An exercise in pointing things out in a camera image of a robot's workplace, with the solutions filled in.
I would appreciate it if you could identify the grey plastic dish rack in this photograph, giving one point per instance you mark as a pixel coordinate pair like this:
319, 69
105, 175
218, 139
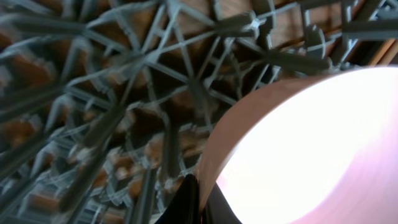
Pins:
107, 105

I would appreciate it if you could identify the wooden chopstick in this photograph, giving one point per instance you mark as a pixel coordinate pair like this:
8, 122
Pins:
390, 55
381, 52

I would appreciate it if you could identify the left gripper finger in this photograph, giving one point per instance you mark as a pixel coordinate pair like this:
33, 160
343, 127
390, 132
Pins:
183, 209

